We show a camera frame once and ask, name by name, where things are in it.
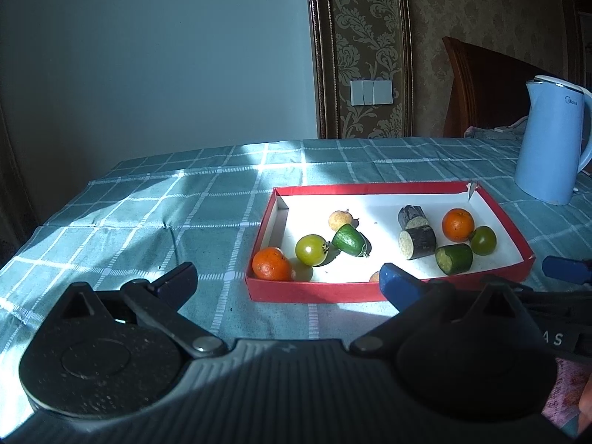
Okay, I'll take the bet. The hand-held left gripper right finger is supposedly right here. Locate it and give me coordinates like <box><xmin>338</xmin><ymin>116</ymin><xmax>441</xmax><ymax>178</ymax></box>
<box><xmin>349</xmin><ymin>262</ymin><xmax>532</xmax><ymax>359</ymax></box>

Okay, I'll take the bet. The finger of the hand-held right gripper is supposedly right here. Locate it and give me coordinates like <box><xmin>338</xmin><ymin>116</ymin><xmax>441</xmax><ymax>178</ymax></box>
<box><xmin>542</xmin><ymin>255</ymin><xmax>592</xmax><ymax>284</ymax></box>

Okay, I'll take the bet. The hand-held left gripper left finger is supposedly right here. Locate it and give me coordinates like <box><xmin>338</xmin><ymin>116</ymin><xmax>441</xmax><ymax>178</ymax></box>
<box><xmin>41</xmin><ymin>261</ymin><xmax>227</xmax><ymax>359</ymax></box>

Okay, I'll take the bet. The dark eggplant piece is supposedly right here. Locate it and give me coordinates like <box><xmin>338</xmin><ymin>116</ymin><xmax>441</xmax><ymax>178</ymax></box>
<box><xmin>398</xmin><ymin>205</ymin><xmax>431</xmax><ymax>231</ymax></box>
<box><xmin>398</xmin><ymin>225</ymin><xmax>438</xmax><ymax>260</ymax></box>

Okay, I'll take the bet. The cut green cucumber piece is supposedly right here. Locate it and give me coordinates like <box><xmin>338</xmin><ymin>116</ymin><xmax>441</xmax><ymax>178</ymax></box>
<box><xmin>331</xmin><ymin>223</ymin><xmax>371</xmax><ymax>258</ymax></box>

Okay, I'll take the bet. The orange tangerine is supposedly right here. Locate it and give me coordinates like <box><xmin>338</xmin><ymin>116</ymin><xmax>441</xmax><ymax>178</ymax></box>
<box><xmin>252</xmin><ymin>247</ymin><xmax>295</xmax><ymax>282</ymax></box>
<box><xmin>441</xmin><ymin>208</ymin><xmax>476</xmax><ymax>243</ymax></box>

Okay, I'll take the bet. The red cardboard box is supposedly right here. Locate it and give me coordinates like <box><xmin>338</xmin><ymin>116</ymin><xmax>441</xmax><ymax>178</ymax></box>
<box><xmin>245</xmin><ymin>181</ymin><xmax>537</xmax><ymax>304</ymax></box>

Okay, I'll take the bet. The green tomato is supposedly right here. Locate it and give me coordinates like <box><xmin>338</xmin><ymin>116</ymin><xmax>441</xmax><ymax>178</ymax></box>
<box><xmin>295</xmin><ymin>234</ymin><xmax>329</xmax><ymax>268</ymax></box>
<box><xmin>469</xmin><ymin>226</ymin><xmax>498</xmax><ymax>256</ymax></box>

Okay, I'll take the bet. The person's right forearm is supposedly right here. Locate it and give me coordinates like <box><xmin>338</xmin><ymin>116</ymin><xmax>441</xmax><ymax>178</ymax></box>
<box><xmin>576</xmin><ymin>374</ymin><xmax>592</xmax><ymax>440</ymax></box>

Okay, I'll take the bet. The pink towel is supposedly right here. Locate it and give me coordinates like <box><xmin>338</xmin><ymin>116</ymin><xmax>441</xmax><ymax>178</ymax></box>
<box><xmin>540</xmin><ymin>360</ymin><xmax>589</xmax><ymax>436</ymax></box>

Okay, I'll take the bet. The green checked tablecloth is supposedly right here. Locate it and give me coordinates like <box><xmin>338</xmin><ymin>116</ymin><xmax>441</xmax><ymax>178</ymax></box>
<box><xmin>0</xmin><ymin>138</ymin><xmax>592</xmax><ymax>428</ymax></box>

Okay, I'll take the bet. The light blue electric kettle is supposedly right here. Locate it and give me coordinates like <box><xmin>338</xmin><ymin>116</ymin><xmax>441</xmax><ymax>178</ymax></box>
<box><xmin>514</xmin><ymin>75</ymin><xmax>592</xmax><ymax>206</ymax></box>

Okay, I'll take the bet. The pale pink cloth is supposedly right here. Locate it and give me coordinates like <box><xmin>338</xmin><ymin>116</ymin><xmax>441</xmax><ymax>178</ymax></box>
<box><xmin>464</xmin><ymin>120</ymin><xmax>526</xmax><ymax>142</ymax></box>

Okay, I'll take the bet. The brown wooden chair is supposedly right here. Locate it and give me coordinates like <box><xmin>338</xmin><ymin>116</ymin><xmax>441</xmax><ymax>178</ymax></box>
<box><xmin>441</xmin><ymin>36</ymin><xmax>540</xmax><ymax>139</ymax></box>

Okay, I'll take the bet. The ornate framed wallpaper panel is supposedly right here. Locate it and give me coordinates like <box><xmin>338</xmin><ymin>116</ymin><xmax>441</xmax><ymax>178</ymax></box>
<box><xmin>303</xmin><ymin>0</ymin><xmax>415</xmax><ymax>140</ymax></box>

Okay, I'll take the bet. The white wall light switch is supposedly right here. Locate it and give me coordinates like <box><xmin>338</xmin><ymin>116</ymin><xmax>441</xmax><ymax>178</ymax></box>
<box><xmin>350</xmin><ymin>78</ymin><xmax>395</xmax><ymax>107</ymax></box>

